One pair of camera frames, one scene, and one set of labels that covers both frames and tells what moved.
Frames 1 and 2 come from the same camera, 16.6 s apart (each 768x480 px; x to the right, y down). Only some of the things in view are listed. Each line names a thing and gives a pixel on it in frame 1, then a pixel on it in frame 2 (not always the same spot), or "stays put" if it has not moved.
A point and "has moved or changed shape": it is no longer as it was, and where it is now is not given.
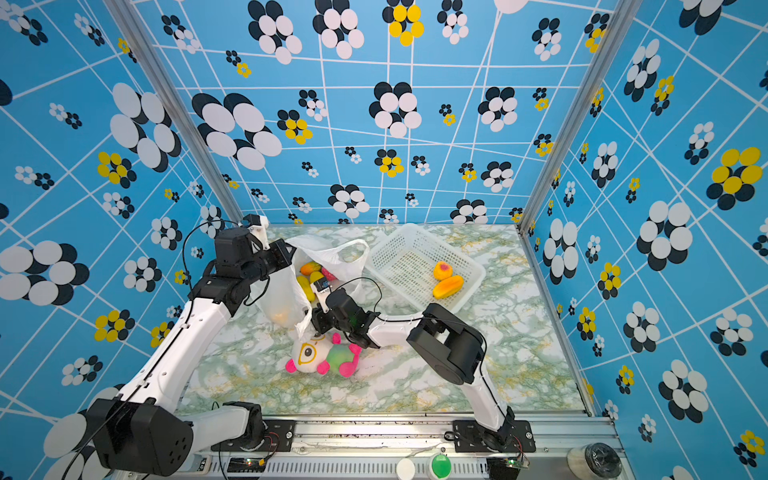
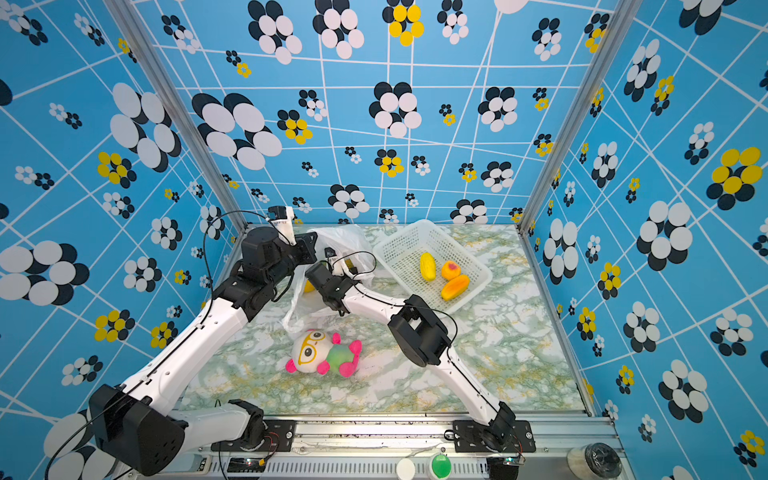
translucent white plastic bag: [279, 295] has moved or changed shape
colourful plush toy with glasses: [318, 353] stays put
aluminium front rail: [371, 447] stays put
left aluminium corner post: [137, 34] stays put
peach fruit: [442, 270] has moved or changed shape
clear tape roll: [593, 461] stays put
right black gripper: [319, 320] to [349, 280]
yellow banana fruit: [306, 284] to [428, 266]
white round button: [405, 469] stays put
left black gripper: [283, 260] to [306, 246]
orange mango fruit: [448, 287] has moved or changed shape
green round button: [441, 466] stays put
